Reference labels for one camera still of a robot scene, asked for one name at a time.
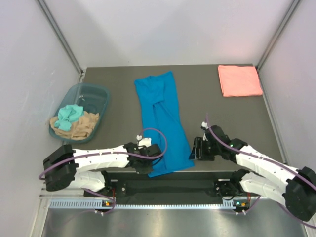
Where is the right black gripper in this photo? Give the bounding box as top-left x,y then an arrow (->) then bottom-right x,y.
189,137 -> 221,161

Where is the blue t shirt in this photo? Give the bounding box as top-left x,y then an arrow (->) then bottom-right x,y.
134,72 -> 194,178

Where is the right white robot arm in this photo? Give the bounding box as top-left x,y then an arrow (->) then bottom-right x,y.
189,122 -> 316,222

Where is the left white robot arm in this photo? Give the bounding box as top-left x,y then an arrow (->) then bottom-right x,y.
40,140 -> 164,196

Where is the beige t shirt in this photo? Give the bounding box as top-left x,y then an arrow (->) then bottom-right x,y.
50,111 -> 100,141

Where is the teal plastic basin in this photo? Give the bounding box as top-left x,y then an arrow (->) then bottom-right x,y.
48,83 -> 110,144

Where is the folded pink t shirt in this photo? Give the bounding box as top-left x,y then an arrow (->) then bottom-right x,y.
218,65 -> 263,97

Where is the mint green t shirt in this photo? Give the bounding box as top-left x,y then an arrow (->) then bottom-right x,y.
54,104 -> 84,132

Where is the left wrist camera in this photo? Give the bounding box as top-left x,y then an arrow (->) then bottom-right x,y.
136,135 -> 152,147

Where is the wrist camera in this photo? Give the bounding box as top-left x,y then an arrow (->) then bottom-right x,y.
201,121 -> 211,141
136,135 -> 152,147

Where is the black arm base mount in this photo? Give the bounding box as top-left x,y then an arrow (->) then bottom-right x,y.
96,171 -> 245,198

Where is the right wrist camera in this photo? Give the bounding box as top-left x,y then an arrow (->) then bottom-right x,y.
201,121 -> 211,141

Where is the slotted cable duct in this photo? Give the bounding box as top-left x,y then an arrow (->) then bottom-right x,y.
49,198 -> 249,210

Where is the right aluminium frame post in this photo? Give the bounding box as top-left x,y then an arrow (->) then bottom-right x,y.
255,0 -> 302,71

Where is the aluminium frame post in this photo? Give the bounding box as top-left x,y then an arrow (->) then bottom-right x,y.
35,0 -> 83,74
255,0 -> 302,71

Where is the left aluminium frame post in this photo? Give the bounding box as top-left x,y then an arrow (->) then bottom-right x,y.
35,0 -> 83,74

